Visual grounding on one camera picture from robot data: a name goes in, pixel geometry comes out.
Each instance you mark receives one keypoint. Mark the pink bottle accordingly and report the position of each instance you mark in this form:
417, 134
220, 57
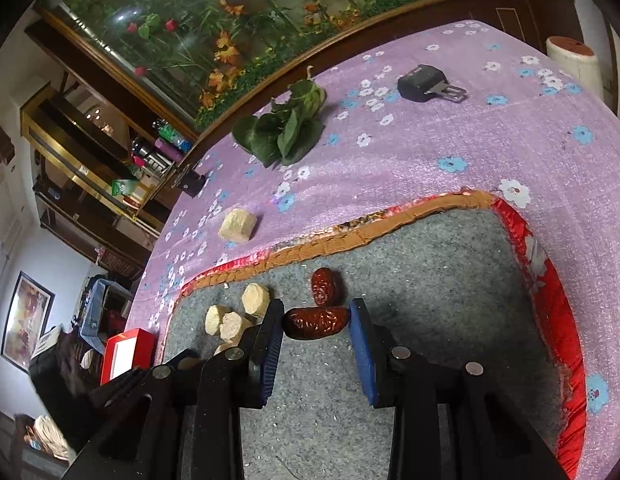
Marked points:
169, 151

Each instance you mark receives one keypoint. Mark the black seat belt buckle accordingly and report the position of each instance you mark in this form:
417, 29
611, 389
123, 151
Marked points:
417, 85

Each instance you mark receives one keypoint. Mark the framed wall picture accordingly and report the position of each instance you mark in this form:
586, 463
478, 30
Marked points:
24, 320

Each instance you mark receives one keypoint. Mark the small black box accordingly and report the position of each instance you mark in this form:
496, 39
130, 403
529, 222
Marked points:
192, 183

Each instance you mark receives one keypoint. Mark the grey felt mat red border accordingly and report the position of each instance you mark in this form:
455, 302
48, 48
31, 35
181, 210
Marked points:
440, 285

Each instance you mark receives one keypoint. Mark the green bottle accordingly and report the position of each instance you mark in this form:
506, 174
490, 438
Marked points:
173, 135

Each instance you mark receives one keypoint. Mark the glass case with artificial plants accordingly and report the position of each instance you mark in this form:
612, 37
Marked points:
239, 25

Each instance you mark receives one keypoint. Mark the red date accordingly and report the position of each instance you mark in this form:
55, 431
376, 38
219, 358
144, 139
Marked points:
326, 287
315, 322

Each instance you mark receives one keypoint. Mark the steel thermos flask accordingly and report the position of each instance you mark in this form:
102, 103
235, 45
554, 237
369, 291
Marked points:
149, 156

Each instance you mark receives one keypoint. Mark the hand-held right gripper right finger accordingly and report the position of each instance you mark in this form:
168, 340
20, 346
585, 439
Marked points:
362, 350

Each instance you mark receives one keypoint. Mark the wooden shelf unit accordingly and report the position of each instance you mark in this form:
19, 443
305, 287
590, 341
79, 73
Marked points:
79, 160

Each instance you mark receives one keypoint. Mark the green bok choy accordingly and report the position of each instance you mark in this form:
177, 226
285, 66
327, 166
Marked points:
285, 135

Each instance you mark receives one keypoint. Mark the beige cylindrical snack piece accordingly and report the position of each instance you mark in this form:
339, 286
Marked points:
214, 319
255, 300
222, 349
237, 226
234, 327

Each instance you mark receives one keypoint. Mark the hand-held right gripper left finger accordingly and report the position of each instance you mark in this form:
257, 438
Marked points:
270, 355

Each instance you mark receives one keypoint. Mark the blue box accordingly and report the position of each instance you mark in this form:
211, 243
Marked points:
97, 310

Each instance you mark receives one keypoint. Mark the purple floral blanket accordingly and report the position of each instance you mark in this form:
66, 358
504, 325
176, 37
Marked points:
415, 160

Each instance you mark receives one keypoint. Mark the red box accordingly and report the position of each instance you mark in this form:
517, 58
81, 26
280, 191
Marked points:
139, 345

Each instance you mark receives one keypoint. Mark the green packet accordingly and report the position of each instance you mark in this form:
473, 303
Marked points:
124, 188

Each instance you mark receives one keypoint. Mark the wooden cabinet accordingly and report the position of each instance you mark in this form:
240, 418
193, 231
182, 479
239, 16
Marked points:
530, 15

